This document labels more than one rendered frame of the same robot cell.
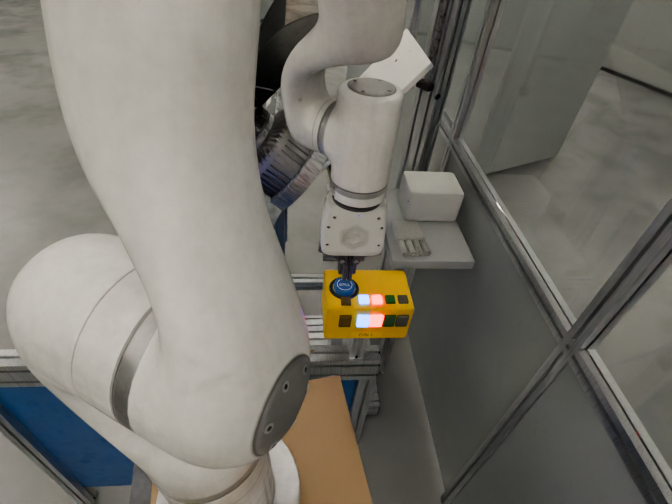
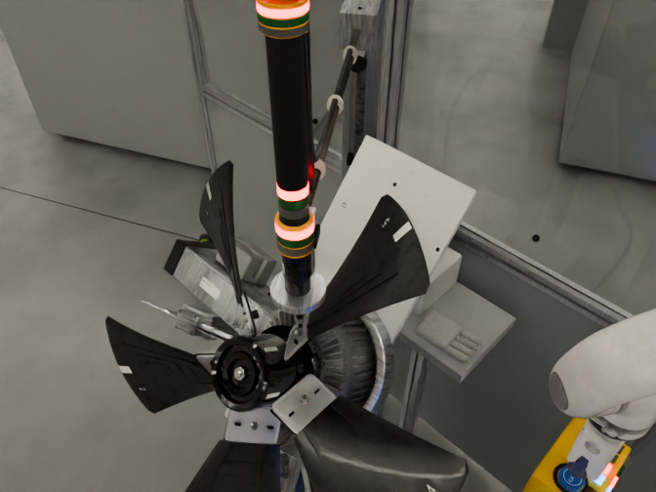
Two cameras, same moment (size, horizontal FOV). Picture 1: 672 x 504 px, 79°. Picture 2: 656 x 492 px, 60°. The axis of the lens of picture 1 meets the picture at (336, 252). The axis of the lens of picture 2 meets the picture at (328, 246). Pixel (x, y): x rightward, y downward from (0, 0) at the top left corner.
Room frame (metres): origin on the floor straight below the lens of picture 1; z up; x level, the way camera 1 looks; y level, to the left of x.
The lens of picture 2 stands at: (0.43, 0.54, 1.99)
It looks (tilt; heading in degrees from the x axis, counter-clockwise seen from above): 44 degrees down; 322
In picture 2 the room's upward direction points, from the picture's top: straight up
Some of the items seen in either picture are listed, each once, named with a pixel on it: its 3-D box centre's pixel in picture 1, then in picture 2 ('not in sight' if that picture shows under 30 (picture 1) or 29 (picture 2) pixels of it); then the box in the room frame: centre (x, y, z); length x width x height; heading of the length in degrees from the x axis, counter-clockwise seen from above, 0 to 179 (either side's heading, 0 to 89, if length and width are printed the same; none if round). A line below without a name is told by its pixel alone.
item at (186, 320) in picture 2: not in sight; (190, 321); (1.18, 0.32, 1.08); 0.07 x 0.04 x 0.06; 19
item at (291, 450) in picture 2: not in sight; (298, 467); (0.87, 0.28, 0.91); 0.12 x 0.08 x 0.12; 98
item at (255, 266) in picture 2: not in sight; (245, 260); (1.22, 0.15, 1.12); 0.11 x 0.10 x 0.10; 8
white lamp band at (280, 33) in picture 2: not in sight; (283, 22); (0.83, 0.28, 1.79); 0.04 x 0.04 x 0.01
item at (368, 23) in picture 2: not in sight; (360, 21); (1.26, -0.18, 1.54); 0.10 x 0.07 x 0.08; 133
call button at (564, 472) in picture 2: (344, 286); (571, 478); (0.51, -0.02, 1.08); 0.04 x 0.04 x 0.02
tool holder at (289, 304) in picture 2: not in sight; (298, 260); (0.84, 0.27, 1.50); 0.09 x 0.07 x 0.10; 133
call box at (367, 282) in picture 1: (364, 305); (574, 473); (0.52, -0.07, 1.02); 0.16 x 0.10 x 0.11; 98
